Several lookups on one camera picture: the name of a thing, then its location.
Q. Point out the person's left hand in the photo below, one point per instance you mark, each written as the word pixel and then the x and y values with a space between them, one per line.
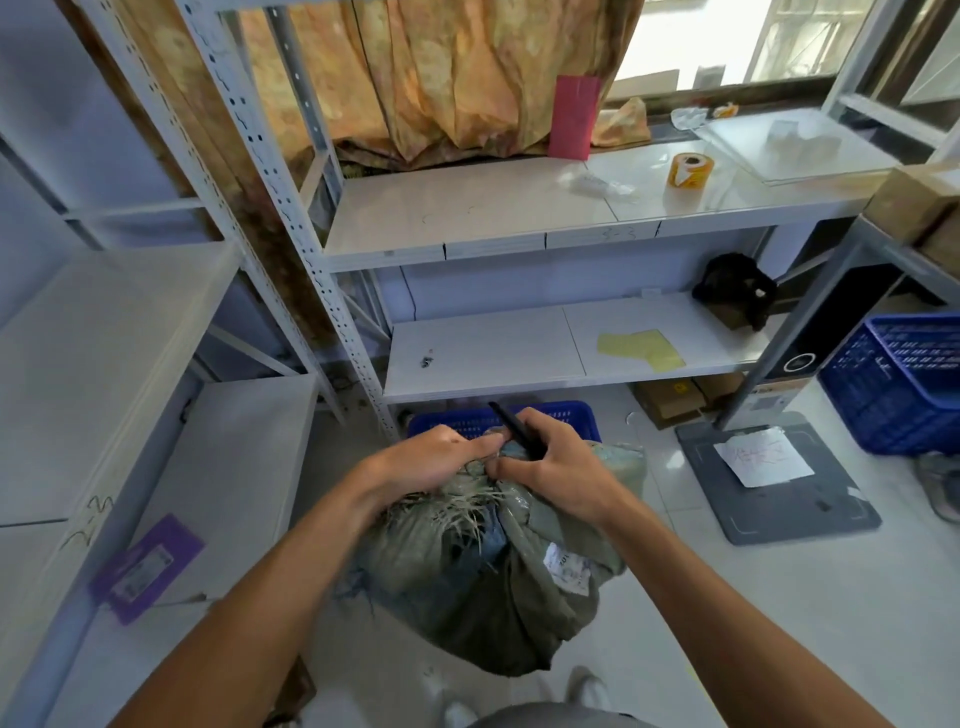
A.
pixel 420 465

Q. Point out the person's right hand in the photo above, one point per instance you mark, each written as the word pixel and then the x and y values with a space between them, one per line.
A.
pixel 570 476

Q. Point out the person's right thumb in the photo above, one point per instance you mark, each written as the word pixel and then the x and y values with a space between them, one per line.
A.
pixel 514 466

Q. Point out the person's left fingers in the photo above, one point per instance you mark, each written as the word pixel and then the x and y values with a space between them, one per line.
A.
pixel 472 446

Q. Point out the black utility knife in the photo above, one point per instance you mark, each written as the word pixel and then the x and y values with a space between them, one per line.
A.
pixel 514 427

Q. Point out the green woven sack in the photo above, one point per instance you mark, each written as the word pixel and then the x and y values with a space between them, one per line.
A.
pixel 487 600

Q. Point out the person's left forearm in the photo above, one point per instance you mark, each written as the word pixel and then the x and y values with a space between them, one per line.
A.
pixel 255 600

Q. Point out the person's right forearm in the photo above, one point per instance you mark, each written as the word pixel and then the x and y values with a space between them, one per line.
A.
pixel 720 622

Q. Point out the blue plastic basket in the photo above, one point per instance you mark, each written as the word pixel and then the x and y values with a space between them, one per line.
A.
pixel 457 421

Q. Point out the small metal screws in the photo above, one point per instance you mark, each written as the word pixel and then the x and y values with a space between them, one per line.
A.
pixel 428 360

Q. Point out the brown cardboard box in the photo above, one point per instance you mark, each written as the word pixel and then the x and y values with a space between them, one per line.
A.
pixel 718 388
pixel 667 405

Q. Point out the yellow paper sheet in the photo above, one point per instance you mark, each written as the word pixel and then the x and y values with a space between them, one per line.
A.
pixel 645 350

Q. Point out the white metal shelf unit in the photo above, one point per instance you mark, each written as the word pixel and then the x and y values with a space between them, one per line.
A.
pixel 97 360
pixel 480 217

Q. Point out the person's right shoe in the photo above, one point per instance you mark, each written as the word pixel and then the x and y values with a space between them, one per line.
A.
pixel 589 686

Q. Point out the person's shoe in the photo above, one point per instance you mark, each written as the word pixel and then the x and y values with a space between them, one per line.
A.
pixel 589 686
pixel 450 701

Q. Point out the person's left shoe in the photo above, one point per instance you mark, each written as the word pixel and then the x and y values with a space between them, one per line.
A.
pixel 450 701

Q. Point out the white paper sheet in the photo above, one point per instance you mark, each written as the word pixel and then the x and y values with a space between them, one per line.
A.
pixel 763 456

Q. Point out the person's grey shorts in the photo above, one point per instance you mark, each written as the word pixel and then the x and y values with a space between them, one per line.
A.
pixel 555 716

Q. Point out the black crumpled bag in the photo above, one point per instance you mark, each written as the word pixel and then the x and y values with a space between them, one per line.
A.
pixel 735 289

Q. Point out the grey stand base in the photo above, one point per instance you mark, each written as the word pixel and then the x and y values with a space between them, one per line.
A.
pixel 795 510

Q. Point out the clear plastic bag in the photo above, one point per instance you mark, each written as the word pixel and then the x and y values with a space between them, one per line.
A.
pixel 604 185

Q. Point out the black stand panel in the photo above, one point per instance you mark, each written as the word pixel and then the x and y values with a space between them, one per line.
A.
pixel 817 330

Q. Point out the yellow tape roll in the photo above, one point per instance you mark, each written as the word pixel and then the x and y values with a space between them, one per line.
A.
pixel 690 171

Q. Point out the pink card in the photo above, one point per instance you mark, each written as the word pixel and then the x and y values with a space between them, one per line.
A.
pixel 574 116

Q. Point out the purple card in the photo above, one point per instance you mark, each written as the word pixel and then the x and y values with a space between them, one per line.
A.
pixel 146 568

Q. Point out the orange crumpled cloth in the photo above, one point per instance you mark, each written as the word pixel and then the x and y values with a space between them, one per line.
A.
pixel 624 124

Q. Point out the orange patterned curtain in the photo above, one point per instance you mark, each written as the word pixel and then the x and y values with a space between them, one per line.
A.
pixel 450 67

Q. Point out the crumpled clear plastic wrap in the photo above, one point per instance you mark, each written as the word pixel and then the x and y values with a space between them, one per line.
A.
pixel 691 118

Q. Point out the blue plastic crate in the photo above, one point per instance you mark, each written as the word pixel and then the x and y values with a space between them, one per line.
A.
pixel 900 390

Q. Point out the grey metal shelf unit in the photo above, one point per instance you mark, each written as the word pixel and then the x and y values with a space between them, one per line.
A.
pixel 862 247

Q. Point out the grey shoe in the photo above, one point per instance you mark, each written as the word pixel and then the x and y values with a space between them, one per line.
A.
pixel 941 484

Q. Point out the clear acrylic sheet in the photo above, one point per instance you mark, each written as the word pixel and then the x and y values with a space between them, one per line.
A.
pixel 802 146

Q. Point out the large cardboard box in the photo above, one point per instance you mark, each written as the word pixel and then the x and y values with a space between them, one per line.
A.
pixel 911 202
pixel 943 244

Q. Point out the window frame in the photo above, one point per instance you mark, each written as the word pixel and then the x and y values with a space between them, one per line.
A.
pixel 787 82

